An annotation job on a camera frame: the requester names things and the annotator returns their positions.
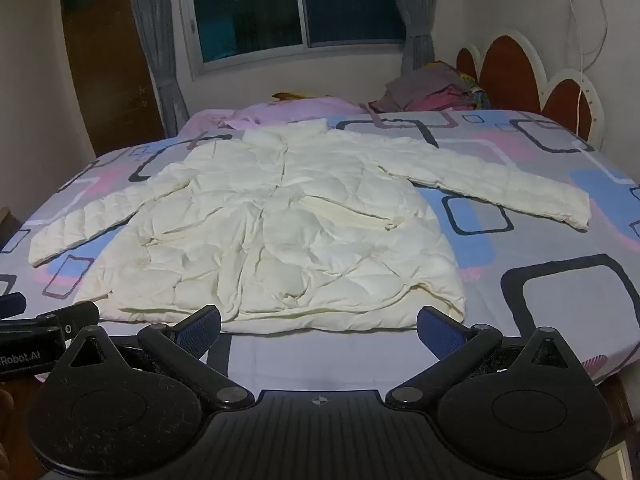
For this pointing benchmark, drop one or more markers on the white puffer jacket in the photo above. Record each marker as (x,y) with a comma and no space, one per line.
(280,240)

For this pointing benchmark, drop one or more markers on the pile of clothes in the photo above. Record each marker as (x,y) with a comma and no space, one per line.
(425,87)

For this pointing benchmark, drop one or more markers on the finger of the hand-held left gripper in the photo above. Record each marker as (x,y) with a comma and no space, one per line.
(70,316)
(12,305)

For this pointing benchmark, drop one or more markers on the white framed window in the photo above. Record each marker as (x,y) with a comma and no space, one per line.
(250,10)

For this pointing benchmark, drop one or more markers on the brown wooden door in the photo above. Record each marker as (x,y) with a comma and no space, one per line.
(110,75)

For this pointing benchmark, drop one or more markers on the grey curtain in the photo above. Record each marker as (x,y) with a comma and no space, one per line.
(420,10)
(160,60)

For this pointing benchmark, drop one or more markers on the brown white scalloped headboard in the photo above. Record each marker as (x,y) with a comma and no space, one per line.
(510,70)

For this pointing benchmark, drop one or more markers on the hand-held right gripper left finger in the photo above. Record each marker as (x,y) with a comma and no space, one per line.
(200,329)

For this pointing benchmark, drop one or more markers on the pink pillow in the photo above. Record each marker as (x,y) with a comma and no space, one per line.
(300,110)

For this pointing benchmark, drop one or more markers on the patterned bed sheet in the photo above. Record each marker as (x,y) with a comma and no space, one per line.
(550,300)

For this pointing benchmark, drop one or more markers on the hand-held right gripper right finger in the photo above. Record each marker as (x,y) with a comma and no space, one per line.
(440,331)

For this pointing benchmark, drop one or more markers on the yellow cloth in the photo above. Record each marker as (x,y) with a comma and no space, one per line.
(287,96)

